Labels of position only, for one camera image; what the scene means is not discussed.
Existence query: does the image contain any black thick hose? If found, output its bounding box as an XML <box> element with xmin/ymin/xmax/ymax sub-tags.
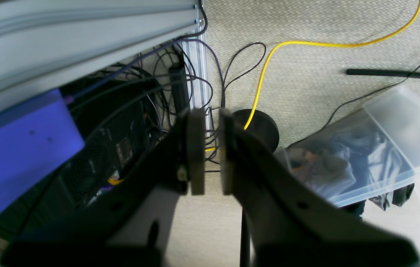
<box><xmin>346</xmin><ymin>68</ymin><xmax>420</xmax><ymax>83</ymax></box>

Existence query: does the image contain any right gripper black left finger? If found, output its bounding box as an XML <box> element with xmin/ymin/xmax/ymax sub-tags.
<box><xmin>2</xmin><ymin>108</ymin><xmax>205</xmax><ymax>267</ymax></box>

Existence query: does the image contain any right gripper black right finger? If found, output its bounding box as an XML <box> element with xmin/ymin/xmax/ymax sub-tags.
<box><xmin>219</xmin><ymin>108</ymin><xmax>420</xmax><ymax>267</ymax></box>

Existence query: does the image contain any black computer tower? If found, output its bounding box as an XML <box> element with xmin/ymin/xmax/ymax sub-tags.
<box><xmin>0</xmin><ymin>78</ymin><xmax>163</xmax><ymax>241</ymax></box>

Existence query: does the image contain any black round floor base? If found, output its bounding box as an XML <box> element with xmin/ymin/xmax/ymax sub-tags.
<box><xmin>233</xmin><ymin>109</ymin><xmax>280</xmax><ymax>153</ymax></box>

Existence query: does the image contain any clear plastic storage bin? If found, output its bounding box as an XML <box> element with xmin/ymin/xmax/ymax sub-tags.
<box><xmin>275</xmin><ymin>86</ymin><xmax>420</xmax><ymax>257</ymax></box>

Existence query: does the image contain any blue purple panel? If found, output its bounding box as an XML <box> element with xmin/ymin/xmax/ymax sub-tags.
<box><xmin>0</xmin><ymin>89</ymin><xmax>84</xmax><ymax>213</ymax></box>

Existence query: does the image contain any aluminium table frame rail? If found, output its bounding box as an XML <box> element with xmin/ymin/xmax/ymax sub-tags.
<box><xmin>0</xmin><ymin>0</ymin><xmax>200</xmax><ymax>113</ymax></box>

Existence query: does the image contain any yellow cable on floor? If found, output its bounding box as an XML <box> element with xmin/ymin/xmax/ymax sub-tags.
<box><xmin>205</xmin><ymin>0</ymin><xmax>420</xmax><ymax>152</ymax></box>

